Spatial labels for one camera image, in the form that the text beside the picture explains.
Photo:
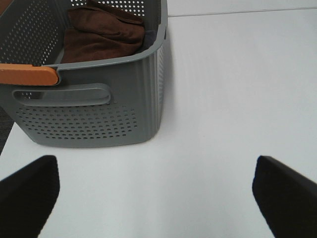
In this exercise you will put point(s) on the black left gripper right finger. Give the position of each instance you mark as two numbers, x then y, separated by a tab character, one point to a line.
286	199

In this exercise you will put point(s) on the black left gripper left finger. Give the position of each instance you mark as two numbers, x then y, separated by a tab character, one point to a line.
27	198

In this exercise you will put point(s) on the grey perforated plastic basket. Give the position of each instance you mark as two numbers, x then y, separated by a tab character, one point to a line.
99	103

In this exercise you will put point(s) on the brown towel in basket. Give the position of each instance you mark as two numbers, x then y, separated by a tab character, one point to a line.
100	32

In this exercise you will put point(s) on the orange wooden basket handle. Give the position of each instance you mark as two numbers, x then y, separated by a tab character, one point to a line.
27	75

